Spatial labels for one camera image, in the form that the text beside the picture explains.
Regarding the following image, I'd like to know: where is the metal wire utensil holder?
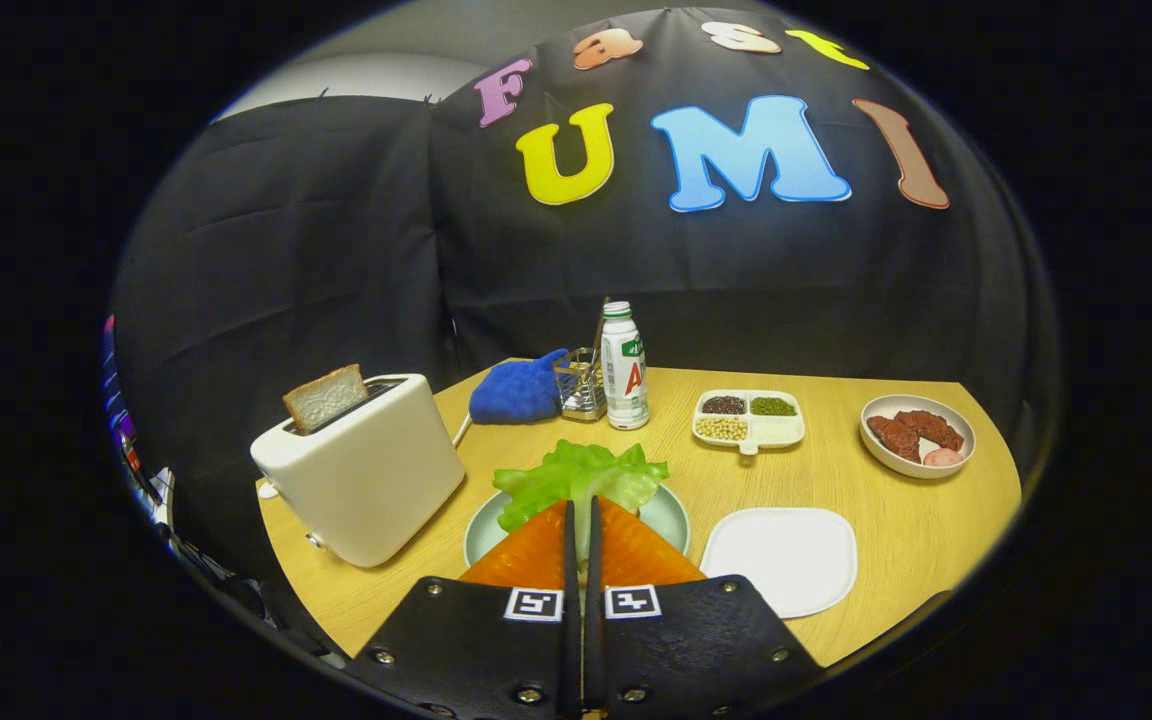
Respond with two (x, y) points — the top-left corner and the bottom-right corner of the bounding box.
(553, 347), (608, 423)

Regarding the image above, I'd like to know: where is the white square plate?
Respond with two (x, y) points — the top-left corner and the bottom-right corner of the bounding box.
(700, 507), (858, 620)

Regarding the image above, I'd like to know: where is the green lettuce leaf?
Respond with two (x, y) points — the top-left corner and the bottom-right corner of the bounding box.
(493, 439), (671, 536)

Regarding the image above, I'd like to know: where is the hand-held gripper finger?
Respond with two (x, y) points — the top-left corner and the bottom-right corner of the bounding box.
(344, 498), (582, 720)
(583, 495), (827, 720)

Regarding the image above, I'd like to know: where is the toasted bread slice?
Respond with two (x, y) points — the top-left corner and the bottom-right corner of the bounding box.
(282, 363), (370, 435)

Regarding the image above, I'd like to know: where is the black backdrop cloth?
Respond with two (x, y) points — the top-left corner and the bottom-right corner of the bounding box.
(111, 5), (1057, 591)

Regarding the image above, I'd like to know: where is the pale green plate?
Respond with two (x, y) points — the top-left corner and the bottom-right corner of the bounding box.
(463, 483), (692, 569)

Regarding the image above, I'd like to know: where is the blue cloth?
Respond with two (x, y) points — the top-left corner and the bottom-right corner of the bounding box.
(468, 348), (572, 425)

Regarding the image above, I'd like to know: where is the white compartment dish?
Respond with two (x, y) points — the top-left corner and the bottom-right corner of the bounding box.
(691, 389), (806, 456)

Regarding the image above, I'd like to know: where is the white toaster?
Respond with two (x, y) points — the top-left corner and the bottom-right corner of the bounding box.
(250, 373), (466, 569)

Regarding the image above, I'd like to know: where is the white bottle with green cap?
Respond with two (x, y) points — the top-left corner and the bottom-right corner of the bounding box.
(600, 301), (651, 431)

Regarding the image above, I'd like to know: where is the white round bowl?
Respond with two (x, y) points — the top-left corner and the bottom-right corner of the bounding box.
(860, 394), (977, 480)

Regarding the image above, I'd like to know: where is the brown meat piece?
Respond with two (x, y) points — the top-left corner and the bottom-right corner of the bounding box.
(896, 409), (965, 453)
(867, 415), (922, 463)

